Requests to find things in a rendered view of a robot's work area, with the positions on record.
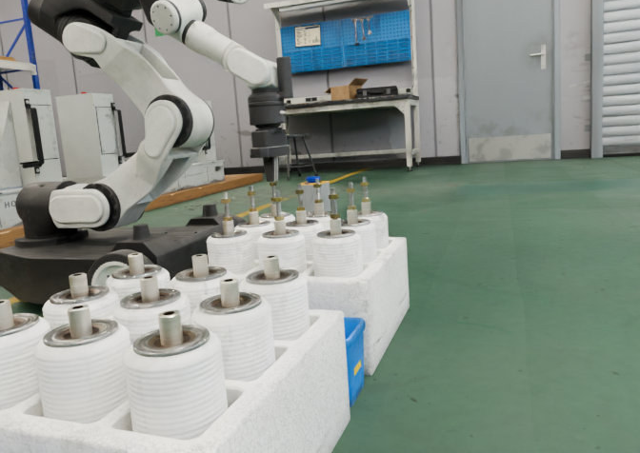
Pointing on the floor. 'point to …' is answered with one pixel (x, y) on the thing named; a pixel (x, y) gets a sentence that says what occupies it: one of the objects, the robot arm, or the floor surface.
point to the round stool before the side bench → (297, 155)
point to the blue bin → (354, 336)
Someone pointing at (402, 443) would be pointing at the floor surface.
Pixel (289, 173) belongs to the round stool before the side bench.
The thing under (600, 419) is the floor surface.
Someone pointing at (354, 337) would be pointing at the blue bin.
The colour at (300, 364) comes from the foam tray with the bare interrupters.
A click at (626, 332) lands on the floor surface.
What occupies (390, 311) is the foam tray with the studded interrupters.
